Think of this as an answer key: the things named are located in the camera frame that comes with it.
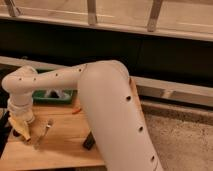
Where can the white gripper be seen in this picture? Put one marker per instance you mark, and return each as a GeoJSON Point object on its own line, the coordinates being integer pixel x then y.
{"type": "Point", "coordinates": [20, 114]}

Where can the yellow banana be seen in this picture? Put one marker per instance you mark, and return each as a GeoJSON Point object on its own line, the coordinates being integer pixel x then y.
{"type": "Point", "coordinates": [21, 127]}

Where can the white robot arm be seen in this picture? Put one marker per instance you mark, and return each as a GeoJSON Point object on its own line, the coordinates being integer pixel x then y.
{"type": "Point", "coordinates": [116, 121]}

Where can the small metal cup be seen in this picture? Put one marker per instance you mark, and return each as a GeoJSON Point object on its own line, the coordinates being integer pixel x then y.
{"type": "Point", "coordinates": [16, 134]}

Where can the green plastic tray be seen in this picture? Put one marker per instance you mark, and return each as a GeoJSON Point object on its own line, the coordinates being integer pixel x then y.
{"type": "Point", "coordinates": [38, 97]}

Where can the white crumpled cloth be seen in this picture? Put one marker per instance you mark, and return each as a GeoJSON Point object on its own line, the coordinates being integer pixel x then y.
{"type": "Point", "coordinates": [53, 93]}

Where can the silver fork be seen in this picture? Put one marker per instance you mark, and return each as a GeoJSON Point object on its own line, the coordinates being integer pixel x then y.
{"type": "Point", "coordinates": [41, 137]}

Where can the orange carrot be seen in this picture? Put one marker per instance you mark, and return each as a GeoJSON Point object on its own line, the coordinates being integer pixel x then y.
{"type": "Point", "coordinates": [76, 110]}

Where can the black rectangular block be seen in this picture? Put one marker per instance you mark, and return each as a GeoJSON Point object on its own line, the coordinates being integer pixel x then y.
{"type": "Point", "coordinates": [89, 142]}

